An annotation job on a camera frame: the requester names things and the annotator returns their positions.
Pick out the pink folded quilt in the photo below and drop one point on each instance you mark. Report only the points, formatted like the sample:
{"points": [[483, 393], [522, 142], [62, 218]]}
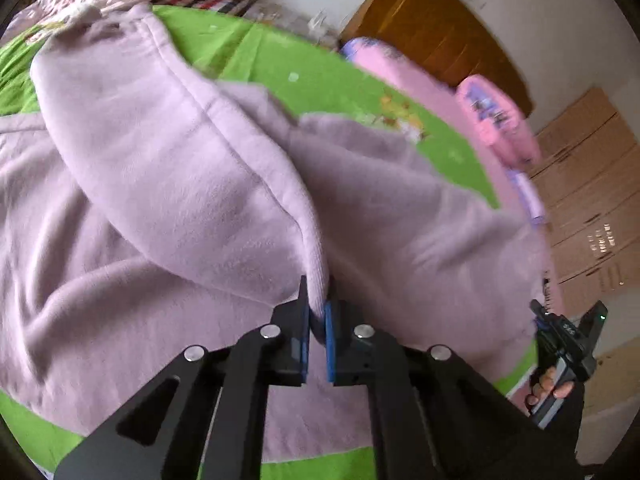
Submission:
{"points": [[427, 111]]}

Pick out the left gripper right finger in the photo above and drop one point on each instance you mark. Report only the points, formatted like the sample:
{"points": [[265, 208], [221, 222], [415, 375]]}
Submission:
{"points": [[432, 416]]}

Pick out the right hand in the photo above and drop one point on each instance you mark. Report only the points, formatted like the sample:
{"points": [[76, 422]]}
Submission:
{"points": [[546, 387]]}

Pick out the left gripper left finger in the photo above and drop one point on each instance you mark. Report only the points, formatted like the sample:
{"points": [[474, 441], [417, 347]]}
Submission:
{"points": [[203, 415]]}

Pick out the lilac fleece pants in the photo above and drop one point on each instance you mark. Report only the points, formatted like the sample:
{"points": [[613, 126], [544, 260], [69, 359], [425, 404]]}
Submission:
{"points": [[146, 207]]}

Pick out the pink cartoon pillow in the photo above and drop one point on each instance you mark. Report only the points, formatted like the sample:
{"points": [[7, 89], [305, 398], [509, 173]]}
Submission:
{"points": [[498, 122]]}

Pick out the green cartoon bed sheet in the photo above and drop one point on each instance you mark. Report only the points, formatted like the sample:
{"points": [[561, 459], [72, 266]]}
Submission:
{"points": [[303, 77]]}

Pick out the brown wooden door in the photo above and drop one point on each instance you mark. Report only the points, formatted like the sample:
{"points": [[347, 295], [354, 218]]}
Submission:
{"points": [[443, 37]]}

